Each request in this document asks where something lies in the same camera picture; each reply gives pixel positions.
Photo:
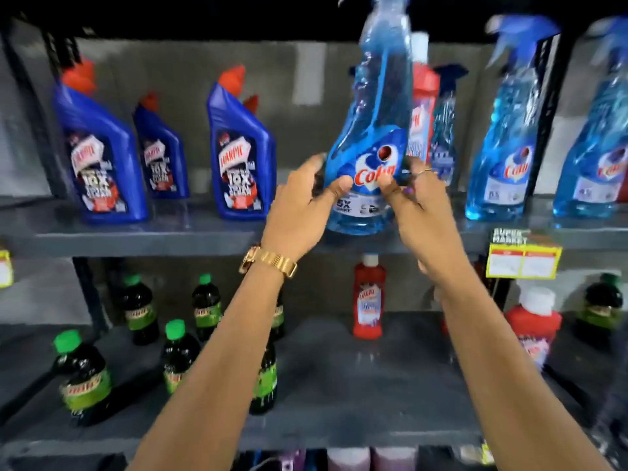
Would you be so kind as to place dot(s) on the person's right hand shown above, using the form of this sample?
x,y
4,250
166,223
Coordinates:
x,y
429,225

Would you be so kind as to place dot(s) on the person's left hand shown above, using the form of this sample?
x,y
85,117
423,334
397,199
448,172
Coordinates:
x,y
294,215

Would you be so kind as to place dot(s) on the person's right thumb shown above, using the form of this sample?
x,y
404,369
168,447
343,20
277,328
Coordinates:
x,y
391,188

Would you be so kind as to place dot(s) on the person's left thumb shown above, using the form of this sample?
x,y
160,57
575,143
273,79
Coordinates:
x,y
336,187

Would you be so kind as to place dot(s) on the blue glass cleaner spray bottle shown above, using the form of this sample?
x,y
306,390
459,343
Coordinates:
x,y
505,151
593,156
378,117

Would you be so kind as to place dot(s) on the person's right forearm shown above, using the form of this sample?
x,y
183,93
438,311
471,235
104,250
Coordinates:
x,y
500,367

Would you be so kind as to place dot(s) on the person's left forearm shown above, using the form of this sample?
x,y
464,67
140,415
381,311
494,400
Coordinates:
x,y
216,367

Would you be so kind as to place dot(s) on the dark blue spray bottle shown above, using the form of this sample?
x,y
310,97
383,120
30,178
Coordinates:
x,y
445,132

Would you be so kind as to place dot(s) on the red white-capped cleaner bottle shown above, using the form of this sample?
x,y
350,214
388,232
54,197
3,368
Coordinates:
x,y
535,323
424,98
369,299

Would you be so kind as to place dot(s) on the gold wrist watch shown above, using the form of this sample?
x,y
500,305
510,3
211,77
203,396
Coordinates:
x,y
272,260

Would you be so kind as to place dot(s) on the yellow shelf price tag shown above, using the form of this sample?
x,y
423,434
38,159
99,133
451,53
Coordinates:
x,y
5,269
522,259
486,455

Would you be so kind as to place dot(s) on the grey metal shelving rack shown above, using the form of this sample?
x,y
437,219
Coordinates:
x,y
343,387

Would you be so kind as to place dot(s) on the dark green-capped cleaner bottle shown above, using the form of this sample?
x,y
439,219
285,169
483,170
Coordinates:
x,y
599,304

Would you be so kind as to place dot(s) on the purple bottle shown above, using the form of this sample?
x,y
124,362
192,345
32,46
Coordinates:
x,y
293,462

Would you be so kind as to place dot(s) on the group of dark green-capped bottles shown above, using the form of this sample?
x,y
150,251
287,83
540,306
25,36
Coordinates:
x,y
86,382

